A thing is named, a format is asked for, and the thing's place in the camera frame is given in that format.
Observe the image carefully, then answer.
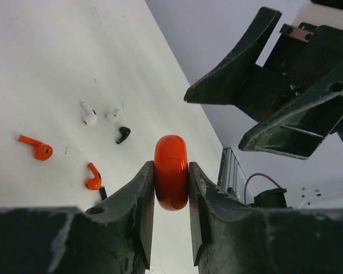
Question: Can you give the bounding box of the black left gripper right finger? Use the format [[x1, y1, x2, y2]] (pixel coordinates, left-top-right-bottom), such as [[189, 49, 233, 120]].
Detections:
[[189, 162, 343, 273]]

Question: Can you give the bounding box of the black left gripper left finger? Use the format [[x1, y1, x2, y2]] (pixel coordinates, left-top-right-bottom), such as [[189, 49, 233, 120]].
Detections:
[[0, 161, 154, 273]]

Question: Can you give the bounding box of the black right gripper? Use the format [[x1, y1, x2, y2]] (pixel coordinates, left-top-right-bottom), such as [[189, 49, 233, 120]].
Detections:
[[184, 7, 343, 160]]

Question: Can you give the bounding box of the orange earbud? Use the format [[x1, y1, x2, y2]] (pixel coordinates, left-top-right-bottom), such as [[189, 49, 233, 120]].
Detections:
[[85, 162, 102, 191], [15, 135, 53, 162]]

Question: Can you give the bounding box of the orange round charging case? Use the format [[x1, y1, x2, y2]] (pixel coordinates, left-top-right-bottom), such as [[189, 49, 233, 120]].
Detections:
[[154, 135, 189, 211]]

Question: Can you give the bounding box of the black earbud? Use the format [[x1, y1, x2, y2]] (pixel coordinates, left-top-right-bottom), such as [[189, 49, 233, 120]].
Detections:
[[99, 186, 107, 201], [116, 126, 131, 144]]

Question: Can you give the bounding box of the white earbud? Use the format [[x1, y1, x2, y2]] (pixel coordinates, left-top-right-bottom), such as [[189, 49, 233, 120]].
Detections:
[[106, 108, 121, 123], [81, 101, 98, 126]]

